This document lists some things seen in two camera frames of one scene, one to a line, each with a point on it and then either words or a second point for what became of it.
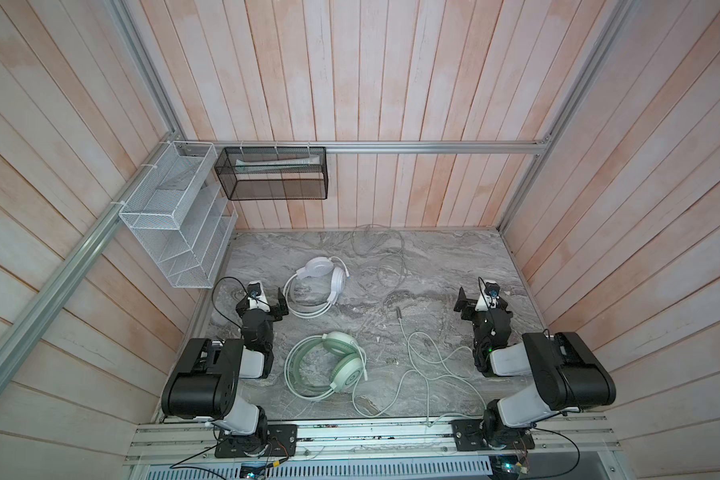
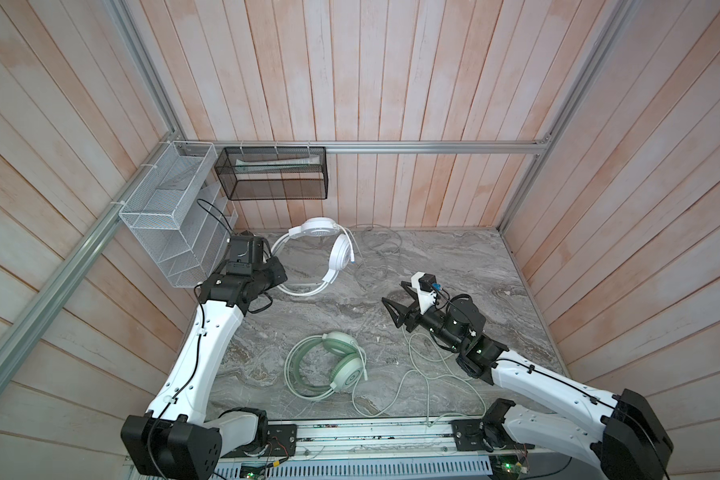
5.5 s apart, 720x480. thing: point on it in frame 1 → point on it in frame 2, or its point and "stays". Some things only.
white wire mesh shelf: (180, 216) stays
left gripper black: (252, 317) → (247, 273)
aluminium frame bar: (523, 145) stays
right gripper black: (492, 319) → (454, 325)
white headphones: (315, 267) → (340, 251)
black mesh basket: (274, 172) stays
